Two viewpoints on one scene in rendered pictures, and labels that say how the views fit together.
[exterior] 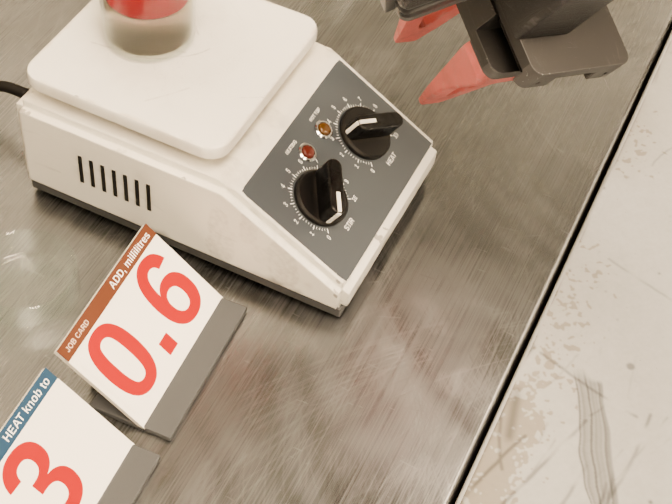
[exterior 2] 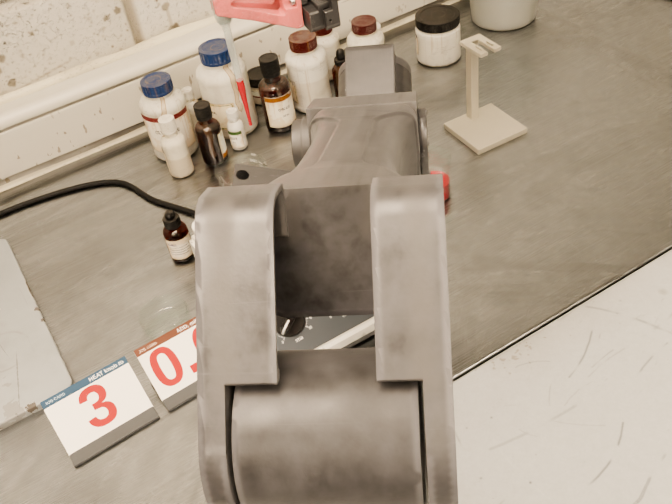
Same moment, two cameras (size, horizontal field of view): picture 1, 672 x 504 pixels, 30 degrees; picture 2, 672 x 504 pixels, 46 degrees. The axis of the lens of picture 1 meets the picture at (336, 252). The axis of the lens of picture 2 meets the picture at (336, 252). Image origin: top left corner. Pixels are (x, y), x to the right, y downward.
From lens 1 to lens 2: 44 cm
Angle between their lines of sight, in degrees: 32
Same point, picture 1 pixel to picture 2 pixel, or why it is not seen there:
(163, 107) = not seen: hidden behind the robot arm
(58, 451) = (112, 394)
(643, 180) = (502, 373)
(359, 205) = (311, 331)
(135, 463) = (146, 415)
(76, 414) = (129, 382)
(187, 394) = (189, 394)
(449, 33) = (459, 259)
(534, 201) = not seen: hidden behind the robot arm
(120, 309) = (176, 343)
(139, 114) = not seen: hidden behind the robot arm
